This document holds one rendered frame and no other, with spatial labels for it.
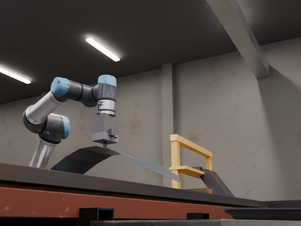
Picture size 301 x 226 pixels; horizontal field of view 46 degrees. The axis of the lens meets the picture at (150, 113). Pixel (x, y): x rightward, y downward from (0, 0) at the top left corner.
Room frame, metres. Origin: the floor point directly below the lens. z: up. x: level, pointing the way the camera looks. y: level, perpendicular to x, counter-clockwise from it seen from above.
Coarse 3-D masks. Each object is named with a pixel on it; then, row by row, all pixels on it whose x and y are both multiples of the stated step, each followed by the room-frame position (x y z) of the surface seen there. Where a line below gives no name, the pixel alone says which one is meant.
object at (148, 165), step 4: (136, 160) 1.17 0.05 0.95; (140, 164) 1.13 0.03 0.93; (144, 164) 1.16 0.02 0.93; (148, 164) 1.20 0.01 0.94; (152, 164) 1.24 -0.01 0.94; (156, 164) 1.28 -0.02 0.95; (152, 168) 1.16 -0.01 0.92; (156, 168) 1.19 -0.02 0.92; (160, 168) 1.23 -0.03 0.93; (164, 168) 1.27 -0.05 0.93; (168, 172) 1.22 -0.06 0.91; (172, 172) 1.26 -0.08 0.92
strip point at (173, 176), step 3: (147, 168) 1.12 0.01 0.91; (156, 171) 1.13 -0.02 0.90; (159, 171) 1.16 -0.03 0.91; (162, 171) 1.18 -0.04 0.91; (162, 174) 1.13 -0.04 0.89; (165, 174) 1.15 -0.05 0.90; (168, 174) 1.18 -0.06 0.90; (171, 174) 1.20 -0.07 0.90; (174, 174) 1.23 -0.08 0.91; (168, 177) 1.13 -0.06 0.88; (171, 177) 1.15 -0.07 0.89; (174, 177) 1.18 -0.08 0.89; (177, 177) 1.21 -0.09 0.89; (177, 180) 1.15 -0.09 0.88; (180, 180) 1.17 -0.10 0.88
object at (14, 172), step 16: (0, 176) 0.59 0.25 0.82; (16, 176) 0.61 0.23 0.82; (32, 176) 0.64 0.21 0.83; (48, 176) 0.67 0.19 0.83; (64, 176) 0.70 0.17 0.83; (80, 176) 0.74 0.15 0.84; (112, 192) 0.85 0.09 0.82; (128, 192) 0.87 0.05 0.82; (144, 192) 0.92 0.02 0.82; (160, 192) 0.99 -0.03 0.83; (176, 192) 1.06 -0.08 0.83; (192, 192) 1.14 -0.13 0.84
